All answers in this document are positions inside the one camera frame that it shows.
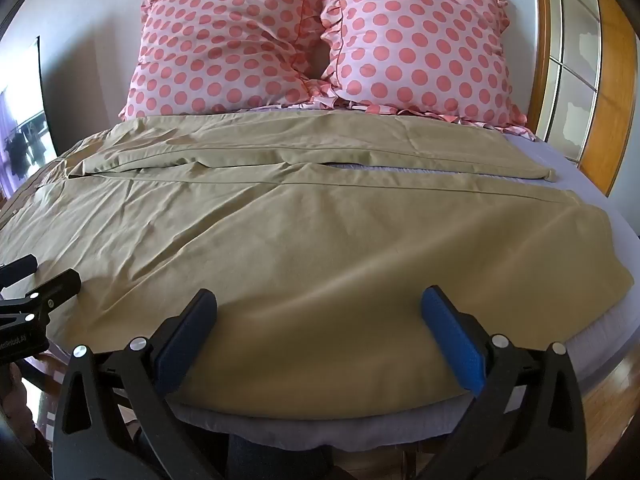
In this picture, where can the wooden framed glass door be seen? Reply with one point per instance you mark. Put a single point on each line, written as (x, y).
(575, 60)

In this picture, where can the window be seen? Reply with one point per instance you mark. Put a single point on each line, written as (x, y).
(25, 130)

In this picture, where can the pink polka dot pillow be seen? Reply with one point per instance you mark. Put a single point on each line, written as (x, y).
(220, 45)
(420, 40)

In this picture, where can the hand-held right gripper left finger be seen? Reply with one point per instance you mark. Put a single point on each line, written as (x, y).
(184, 342)

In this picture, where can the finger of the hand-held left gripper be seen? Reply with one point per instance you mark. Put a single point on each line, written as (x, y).
(55, 287)
(20, 266)

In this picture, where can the bed with lavender sheet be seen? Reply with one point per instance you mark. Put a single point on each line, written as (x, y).
(600, 200)

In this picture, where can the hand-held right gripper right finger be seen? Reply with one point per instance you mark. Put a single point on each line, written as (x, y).
(454, 341)

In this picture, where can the tan bed sheet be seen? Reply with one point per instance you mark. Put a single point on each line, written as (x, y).
(310, 260)

